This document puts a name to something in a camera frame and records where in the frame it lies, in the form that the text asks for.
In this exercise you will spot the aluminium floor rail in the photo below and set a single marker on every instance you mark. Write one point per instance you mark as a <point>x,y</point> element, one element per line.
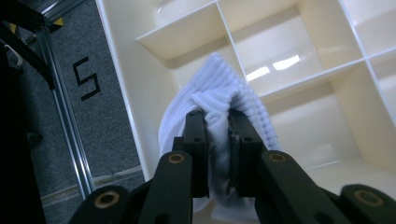
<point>65,118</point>

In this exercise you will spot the yellow black floor tape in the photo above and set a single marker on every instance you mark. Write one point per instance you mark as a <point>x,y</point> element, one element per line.
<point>57,23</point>

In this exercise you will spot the black tape numeral mark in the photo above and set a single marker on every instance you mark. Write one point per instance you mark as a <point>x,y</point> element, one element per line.
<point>87,79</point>

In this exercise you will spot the white sock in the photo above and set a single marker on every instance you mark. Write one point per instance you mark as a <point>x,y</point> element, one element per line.
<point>224,90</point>

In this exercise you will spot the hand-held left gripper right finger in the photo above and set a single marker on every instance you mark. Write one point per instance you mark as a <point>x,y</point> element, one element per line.
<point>246,149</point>

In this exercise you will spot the cream divided storage box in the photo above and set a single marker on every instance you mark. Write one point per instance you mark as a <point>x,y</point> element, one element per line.
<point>311,124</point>

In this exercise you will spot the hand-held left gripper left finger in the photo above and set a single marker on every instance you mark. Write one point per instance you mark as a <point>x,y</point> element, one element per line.
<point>196,146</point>

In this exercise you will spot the black metal stand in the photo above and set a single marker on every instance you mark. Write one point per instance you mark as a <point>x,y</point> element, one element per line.
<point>28,53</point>

